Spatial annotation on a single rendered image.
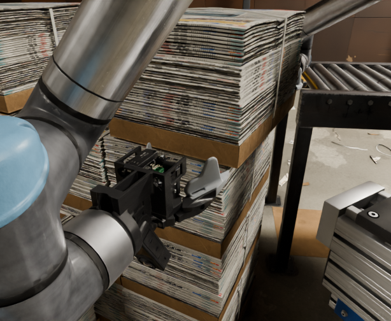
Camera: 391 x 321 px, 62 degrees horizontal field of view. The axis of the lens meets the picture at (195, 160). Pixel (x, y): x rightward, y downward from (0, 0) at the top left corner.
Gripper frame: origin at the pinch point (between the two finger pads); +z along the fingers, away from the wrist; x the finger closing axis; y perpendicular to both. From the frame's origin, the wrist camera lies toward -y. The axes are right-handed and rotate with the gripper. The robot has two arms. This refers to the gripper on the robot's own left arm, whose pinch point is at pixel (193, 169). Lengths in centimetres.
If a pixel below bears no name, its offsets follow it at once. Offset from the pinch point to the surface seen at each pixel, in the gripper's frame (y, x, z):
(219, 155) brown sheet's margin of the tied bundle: 0.1, -1.8, 6.4
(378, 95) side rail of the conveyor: -6, -28, 79
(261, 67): 13.5, -5.3, 15.2
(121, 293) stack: -50, 26, 7
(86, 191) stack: -18.3, 33.0, 7.4
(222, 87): 11.8, -2.0, 6.3
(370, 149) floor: -86, -41, 222
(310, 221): -85, -14, 111
